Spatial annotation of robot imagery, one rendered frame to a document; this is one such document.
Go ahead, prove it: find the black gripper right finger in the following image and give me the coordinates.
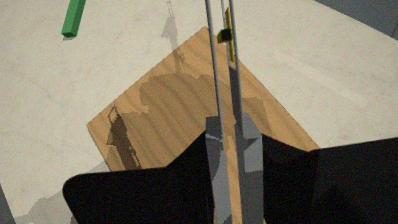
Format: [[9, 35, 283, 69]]
[[262, 134, 398, 224]]

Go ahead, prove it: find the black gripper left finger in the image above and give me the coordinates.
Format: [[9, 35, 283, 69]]
[[62, 130, 215, 224]]

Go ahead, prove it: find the wooden board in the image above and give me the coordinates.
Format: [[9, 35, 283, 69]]
[[86, 26, 320, 224]]

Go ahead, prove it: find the green rectangular bar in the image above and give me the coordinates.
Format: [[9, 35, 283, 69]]
[[61, 0, 86, 38]]

